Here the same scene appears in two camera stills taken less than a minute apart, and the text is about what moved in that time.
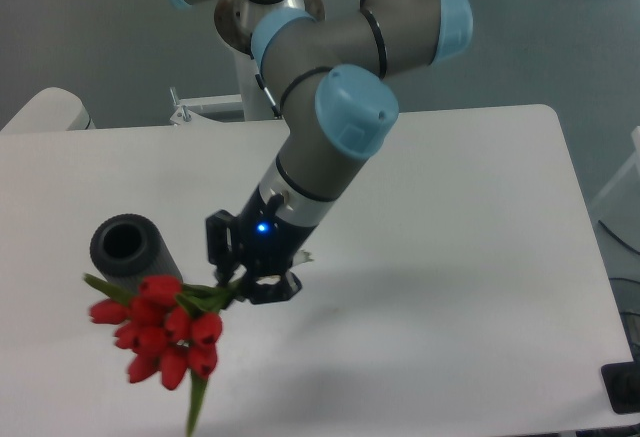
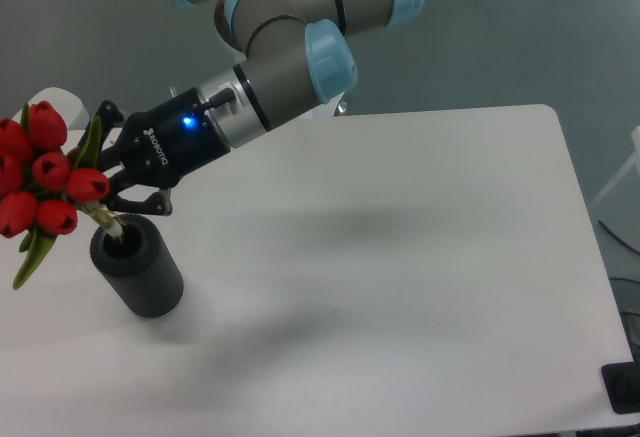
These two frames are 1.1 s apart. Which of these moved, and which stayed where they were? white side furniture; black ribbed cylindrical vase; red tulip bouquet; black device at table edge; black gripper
Moved: red tulip bouquet; black gripper
Stayed: black device at table edge; black ribbed cylindrical vase; white side furniture
